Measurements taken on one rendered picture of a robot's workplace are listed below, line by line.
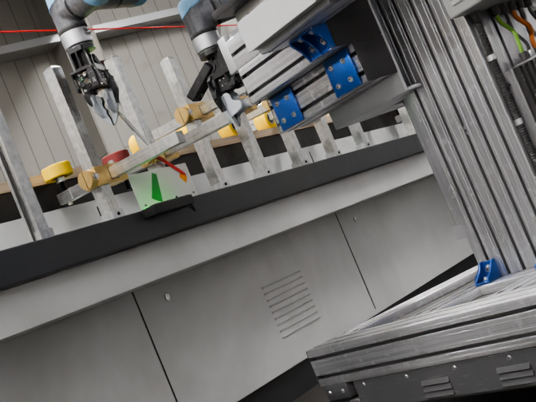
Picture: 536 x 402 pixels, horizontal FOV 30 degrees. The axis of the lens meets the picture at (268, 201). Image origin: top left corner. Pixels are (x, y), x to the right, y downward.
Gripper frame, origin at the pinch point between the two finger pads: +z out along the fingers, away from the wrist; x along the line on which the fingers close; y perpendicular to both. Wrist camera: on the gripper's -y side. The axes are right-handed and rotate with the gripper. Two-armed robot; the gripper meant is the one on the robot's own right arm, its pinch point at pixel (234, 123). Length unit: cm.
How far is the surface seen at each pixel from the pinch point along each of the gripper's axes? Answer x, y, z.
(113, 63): -5.7, -24.8, -29.8
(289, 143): 69, -27, 3
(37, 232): -57, -25, 10
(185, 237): -4.0, -26.9, 21.9
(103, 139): 371, -346, -101
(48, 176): -29, -42, -6
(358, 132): 119, -25, 5
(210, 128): -1.5, -6.7, -1.6
